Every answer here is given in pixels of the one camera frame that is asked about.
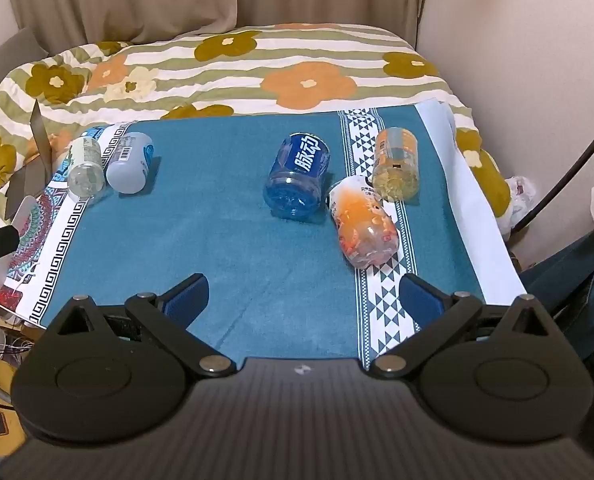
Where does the grey laptop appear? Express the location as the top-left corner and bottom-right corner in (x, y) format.
(4, 100), (53, 221)

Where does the orange plastic bottle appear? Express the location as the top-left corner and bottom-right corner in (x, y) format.
(327, 176), (399, 270)

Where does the teal patterned cloth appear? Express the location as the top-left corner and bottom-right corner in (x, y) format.
(0, 107), (482, 361)

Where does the blue plastic bottle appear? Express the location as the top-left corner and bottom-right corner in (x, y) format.
(263, 133), (331, 219)

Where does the grey headboard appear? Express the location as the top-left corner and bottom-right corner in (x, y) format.
(0, 27), (50, 111)

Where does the floral striped blanket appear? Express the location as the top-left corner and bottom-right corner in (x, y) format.
(0, 24), (512, 241)

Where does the black curved pole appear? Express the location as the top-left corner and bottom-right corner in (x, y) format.
(507, 107), (594, 248)

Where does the clear cup with green label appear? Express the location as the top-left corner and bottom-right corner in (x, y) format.
(67, 136), (107, 200)

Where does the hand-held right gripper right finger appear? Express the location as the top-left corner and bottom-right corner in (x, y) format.
(364, 274), (560, 378)

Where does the white plastic bag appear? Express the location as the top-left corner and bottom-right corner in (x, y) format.
(497, 175), (540, 236)

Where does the dark blue cloth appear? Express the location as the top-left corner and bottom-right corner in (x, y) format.
(519, 230), (594, 361)

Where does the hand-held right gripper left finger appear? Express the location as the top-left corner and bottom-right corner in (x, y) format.
(44, 274), (237, 378)

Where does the white plastic bottle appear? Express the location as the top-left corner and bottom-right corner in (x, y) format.
(106, 132), (155, 194)

